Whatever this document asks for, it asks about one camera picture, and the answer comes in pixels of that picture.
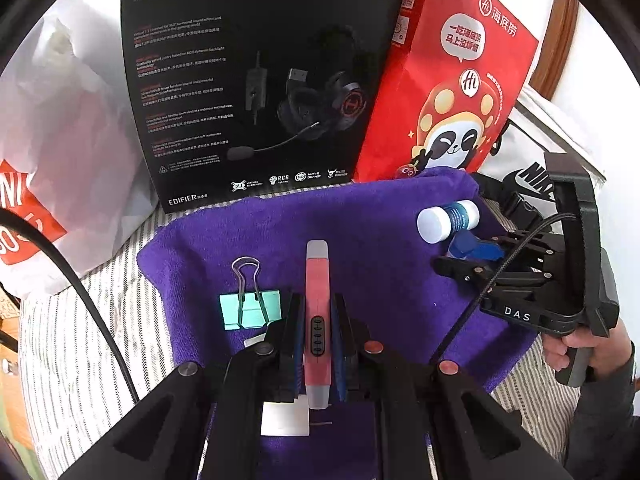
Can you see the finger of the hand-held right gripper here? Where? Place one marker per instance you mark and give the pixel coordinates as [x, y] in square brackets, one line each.
[525, 244]
[500, 275]

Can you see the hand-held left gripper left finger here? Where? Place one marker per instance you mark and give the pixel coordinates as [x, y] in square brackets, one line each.
[299, 345]

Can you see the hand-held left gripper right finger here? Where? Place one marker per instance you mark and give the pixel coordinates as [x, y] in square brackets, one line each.
[340, 360]

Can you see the pink and grey pen device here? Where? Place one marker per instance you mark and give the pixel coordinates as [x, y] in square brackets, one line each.
[317, 285]

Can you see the white charger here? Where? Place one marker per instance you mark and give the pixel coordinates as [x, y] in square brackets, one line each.
[282, 417]

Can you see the person's right forearm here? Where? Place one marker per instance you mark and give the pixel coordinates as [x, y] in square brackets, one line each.
[600, 425]

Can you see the person's right hand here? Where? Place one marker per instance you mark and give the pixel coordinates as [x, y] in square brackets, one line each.
[617, 345]

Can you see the green binder clip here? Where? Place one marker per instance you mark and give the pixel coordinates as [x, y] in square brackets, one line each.
[255, 307]

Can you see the white and blue bottle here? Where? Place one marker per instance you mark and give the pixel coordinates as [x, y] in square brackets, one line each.
[442, 220]

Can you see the purple towel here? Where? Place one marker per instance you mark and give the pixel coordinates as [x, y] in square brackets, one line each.
[380, 280]

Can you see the white waist bag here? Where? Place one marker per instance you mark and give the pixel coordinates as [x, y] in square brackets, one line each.
[525, 145]

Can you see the red panda paper bag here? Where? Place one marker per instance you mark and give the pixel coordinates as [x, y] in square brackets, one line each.
[450, 60]

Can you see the wooden headboard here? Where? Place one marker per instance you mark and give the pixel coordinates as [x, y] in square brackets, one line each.
[565, 35]

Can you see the black headset box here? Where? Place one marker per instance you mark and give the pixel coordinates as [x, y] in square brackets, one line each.
[225, 85]

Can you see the white plastic shopping bag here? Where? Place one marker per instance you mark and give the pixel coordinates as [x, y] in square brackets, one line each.
[65, 135]

